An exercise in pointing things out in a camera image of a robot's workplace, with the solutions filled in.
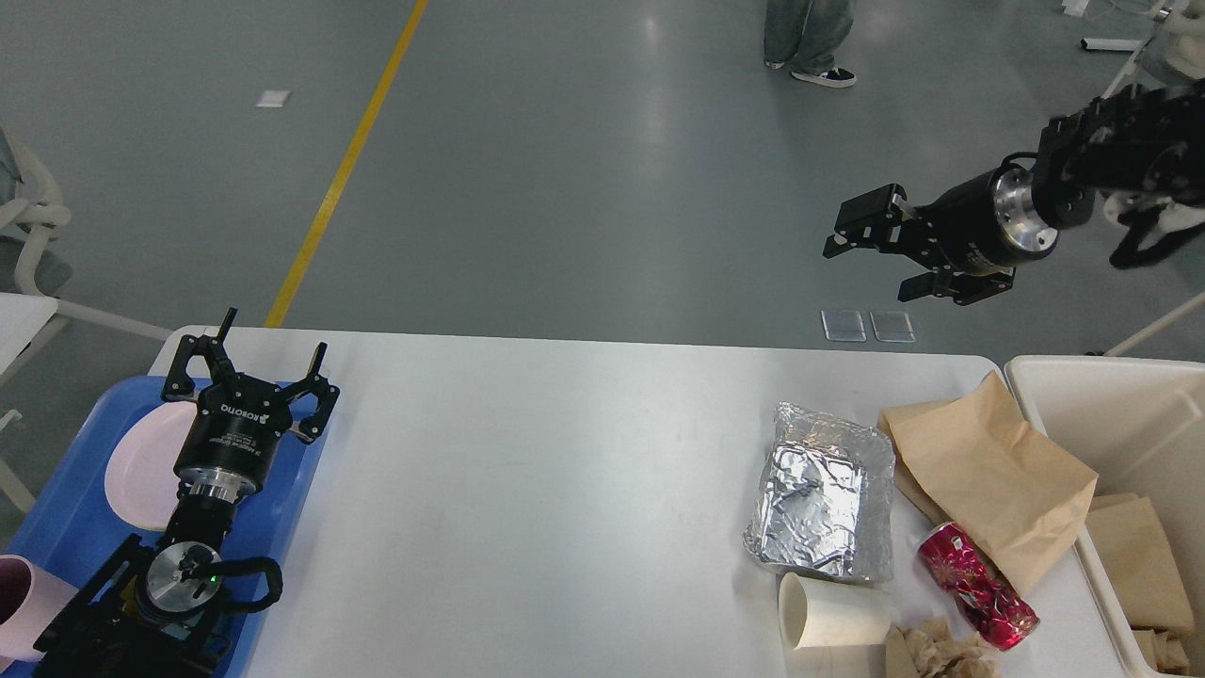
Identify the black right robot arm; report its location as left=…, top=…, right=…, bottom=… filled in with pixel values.
left=823, top=81, right=1204, bottom=306

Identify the pink plate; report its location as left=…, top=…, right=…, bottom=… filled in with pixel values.
left=104, top=402, right=196, bottom=532

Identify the white paper cup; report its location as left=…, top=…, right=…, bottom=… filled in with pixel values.
left=778, top=573, right=895, bottom=652

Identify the brown paper bag in bin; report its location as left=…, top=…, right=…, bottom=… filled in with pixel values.
left=1087, top=493, right=1197, bottom=636

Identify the white side table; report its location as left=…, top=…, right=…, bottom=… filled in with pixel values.
left=0, top=291, right=59, bottom=514

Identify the pink ribbed cup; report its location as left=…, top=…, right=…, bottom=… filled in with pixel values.
left=1, top=555, right=78, bottom=670

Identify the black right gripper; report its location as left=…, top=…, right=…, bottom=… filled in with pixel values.
left=822, top=169, right=1058, bottom=306

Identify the person in jeans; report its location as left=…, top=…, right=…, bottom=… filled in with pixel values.
left=763, top=1, right=857, bottom=89

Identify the crumpled aluminium foil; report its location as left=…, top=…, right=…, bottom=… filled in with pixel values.
left=742, top=402, right=895, bottom=584

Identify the white office chair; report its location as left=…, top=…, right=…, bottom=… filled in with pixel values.
left=2, top=132, right=169, bottom=342

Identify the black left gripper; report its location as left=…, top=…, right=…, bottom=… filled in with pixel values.
left=160, top=306, right=341, bottom=499

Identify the white wheeled stand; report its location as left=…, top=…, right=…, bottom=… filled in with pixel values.
left=1080, top=1, right=1204, bottom=98

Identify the crumpled brown paper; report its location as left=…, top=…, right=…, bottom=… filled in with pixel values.
left=884, top=618, right=1000, bottom=677

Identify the white waste bin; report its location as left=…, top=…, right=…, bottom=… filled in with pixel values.
left=1005, top=356, right=1204, bottom=677

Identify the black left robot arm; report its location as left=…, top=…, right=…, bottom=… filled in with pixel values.
left=33, top=309, right=340, bottom=677

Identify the red crushed can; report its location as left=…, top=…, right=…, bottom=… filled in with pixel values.
left=918, top=521, right=1040, bottom=652

